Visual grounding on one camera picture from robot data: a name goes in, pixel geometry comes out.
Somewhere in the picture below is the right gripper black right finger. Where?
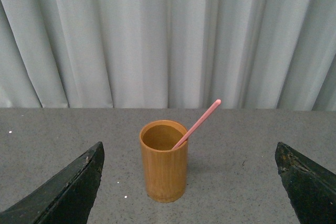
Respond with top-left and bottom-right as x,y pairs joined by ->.
275,142 -> 335,223

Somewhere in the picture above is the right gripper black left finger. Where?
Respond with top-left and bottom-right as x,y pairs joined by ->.
1,142 -> 104,223

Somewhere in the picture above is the pink chopstick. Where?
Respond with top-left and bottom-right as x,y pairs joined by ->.
172,99 -> 222,150

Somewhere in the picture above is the bamboo chopstick holder cup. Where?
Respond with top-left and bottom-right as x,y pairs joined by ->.
139,120 -> 188,203

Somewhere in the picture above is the white pleated curtain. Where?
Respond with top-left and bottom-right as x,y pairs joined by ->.
1,0 -> 335,111

